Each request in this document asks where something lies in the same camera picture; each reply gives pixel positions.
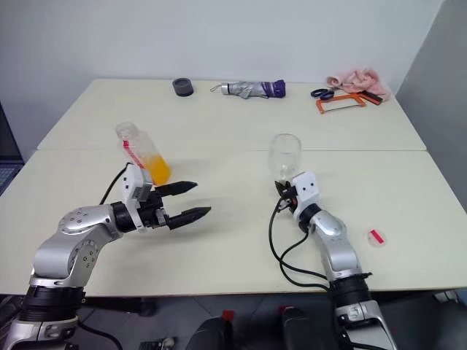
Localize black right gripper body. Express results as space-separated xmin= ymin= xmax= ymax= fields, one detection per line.
xmin=277 ymin=185 xmax=298 ymax=213

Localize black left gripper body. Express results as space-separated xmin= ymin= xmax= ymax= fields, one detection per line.
xmin=134 ymin=183 xmax=172 ymax=231

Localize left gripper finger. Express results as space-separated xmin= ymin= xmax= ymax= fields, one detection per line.
xmin=156 ymin=180 xmax=199 ymax=197
xmin=168 ymin=206 xmax=212 ymax=231

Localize clear wine glass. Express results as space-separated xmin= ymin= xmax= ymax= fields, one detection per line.
xmin=269 ymin=133 xmax=303 ymax=184

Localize bottle with orange juice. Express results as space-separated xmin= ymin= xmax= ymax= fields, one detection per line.
xmin=115 ymin=122 xmax=172 ymax=185

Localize clear bottle cap red tape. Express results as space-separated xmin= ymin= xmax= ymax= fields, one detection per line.
xmin=367 ymin=228 xmax=387 ymax=249

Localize orange hacksaw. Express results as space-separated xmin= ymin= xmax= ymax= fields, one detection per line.
xmin=315 ymin=92 xmax=367 ymax=116

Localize folded silver purple umbrella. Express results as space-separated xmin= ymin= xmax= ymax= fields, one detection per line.
xmin=209 ymin=79 xmax=287 ymax=100

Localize small black floor device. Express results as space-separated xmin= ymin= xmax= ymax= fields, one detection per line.
xmin=139 ymin=338 xmax=177 ymax=350

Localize pink towel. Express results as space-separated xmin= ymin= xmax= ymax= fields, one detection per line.
xmin=325 ymin=67 xmax=393 ymax=101

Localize dark laptop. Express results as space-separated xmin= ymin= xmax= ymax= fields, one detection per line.
xmin=0 ymin=101 xmax=25 ymax=198

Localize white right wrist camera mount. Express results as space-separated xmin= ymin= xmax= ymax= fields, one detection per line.
xmin=291 ymin=170 xmax=323 ymax=217

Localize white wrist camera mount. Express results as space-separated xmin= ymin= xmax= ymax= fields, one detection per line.
xmin=291 ymin=170 xmax=323 ymax=217
xmin=121 ymin=163 xmax=155 ymax=233

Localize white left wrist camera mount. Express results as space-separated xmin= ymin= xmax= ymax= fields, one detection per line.
xmin=121 ymin=163 xmax=155 ymax=233

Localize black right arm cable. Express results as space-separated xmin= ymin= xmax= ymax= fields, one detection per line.
xmin=269 ymin=198 xmax=331 ymax=292

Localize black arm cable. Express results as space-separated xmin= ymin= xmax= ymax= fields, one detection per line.
xmin=99 ymin=163 xmax=131 ymax=206
xmin=269 ymin=198 xmax=331 ymax=292

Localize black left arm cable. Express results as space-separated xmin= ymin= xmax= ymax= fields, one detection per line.
xmin=99 ymin=163 xmax=131 ymax=206

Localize blue handled scissors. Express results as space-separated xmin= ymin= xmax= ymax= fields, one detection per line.
xmin=310 ymin=87 xmax=336 ymax=101

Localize black and red tool handle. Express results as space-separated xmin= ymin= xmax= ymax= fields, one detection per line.
xmin=360 ymin=90 xmax=385 ymax=105

